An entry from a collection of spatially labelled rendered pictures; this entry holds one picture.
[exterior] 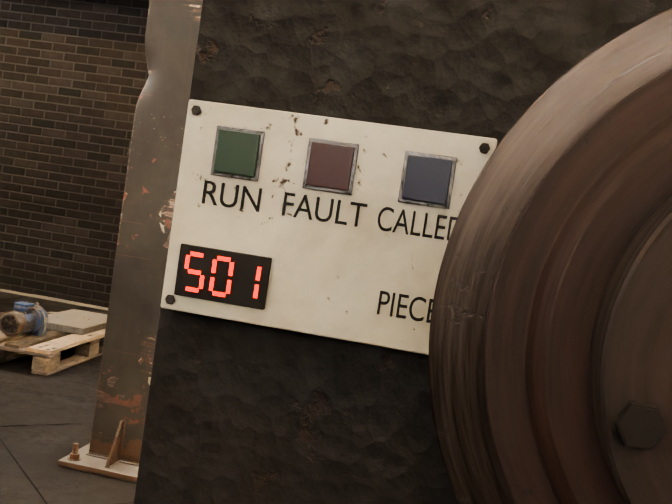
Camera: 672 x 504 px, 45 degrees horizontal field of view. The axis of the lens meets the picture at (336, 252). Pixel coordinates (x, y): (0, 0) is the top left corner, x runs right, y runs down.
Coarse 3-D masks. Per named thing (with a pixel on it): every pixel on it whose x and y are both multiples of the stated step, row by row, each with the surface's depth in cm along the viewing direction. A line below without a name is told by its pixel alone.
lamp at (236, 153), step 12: (228, 132) 68; (240, 132) 67; (228, 144) 68; (240, 144) 67; (252, 144) 67; (216, 156) 68; (228, 156) 68; (240, 156) 67; (252, 156) 67; (216, 168) 68; (228, 168) 68; (240, 168) 67; (252, 168) 67
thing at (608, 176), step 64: (640, 128) 48; (576, 192) 49; (640, 192) 46; (512, 256) 50; (576, 256) 47; (512, 320) 50; (576, 320) 47; (512, 384) 50; (576, 384) 47; (512, 448) 50; (576, 448) 47
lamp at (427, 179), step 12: (408, 156) 65; (420, 156) 65; (408, 168) 65; (420, 168) 65; (432, 168) 65; (444, 168) 65; (408, 180) 65; (420, 180) 65; (432, 180) 65; (444, 180) 65; (408, 192) 65; (420, 192) 65; (432, 192) 65; (444, 192) 65; (444, 204) 65
